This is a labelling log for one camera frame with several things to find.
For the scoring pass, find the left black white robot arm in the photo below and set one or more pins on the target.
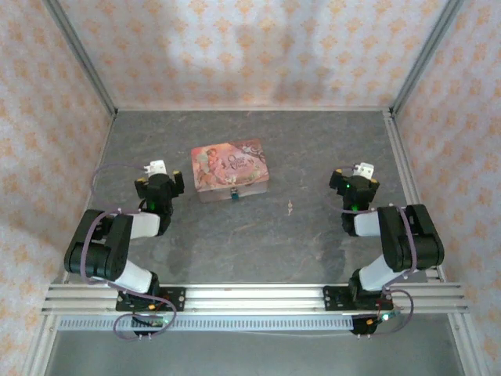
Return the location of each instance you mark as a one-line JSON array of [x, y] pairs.
[[98, 258]]

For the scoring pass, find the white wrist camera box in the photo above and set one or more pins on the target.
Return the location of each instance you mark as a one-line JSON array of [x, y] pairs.
[[365, 169], [156, 166]]

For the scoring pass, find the black controller bracket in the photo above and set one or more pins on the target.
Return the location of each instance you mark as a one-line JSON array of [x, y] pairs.
[[146, 323], [362, 327]]

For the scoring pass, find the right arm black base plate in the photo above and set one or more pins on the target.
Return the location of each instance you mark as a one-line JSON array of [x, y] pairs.
[[336, 299]]

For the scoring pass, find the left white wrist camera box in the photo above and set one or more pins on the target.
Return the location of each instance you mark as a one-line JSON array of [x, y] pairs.
[[156, 166]]

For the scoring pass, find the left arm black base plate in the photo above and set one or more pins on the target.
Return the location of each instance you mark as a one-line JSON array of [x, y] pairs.
[[178, 299]]

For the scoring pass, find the aluminium upright frame post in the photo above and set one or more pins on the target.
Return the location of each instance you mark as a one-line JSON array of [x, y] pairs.
[[82, 58], [426, 55]]

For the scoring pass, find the left black controller bracket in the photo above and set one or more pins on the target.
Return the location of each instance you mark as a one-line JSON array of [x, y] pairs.
[[146, 323]]

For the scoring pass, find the pink printed tin box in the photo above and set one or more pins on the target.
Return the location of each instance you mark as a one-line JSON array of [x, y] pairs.
[[227, 164]]

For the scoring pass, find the aluminium side frame rail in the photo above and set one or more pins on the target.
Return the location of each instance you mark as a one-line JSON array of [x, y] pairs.
[[399, 156]]

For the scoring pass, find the thin aluminium side edge rail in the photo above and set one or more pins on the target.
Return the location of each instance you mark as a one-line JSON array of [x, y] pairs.
[[101, 156]]

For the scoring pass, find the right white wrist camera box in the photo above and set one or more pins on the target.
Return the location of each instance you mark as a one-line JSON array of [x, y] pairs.
[[365, 169]]

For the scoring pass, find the small silver key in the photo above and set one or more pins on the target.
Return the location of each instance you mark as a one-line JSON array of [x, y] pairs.
[[289, 212]]

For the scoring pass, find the small blue padlock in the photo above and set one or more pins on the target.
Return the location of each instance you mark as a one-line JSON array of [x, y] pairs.
[[235, 195]]

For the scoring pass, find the aluminium rear frame rail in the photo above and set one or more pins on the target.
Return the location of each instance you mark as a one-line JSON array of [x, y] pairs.
[[254, 108]]

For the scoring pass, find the wide aluminium mounting rail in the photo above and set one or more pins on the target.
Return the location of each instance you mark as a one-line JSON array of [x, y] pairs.
[[254, 299]]

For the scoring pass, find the right black controller bracket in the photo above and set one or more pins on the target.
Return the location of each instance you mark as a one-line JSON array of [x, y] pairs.
[[362, 327]]

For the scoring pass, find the aluminium lower frame leg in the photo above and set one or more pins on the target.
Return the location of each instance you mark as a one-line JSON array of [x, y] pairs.
[[463, 344], [41, 344]]

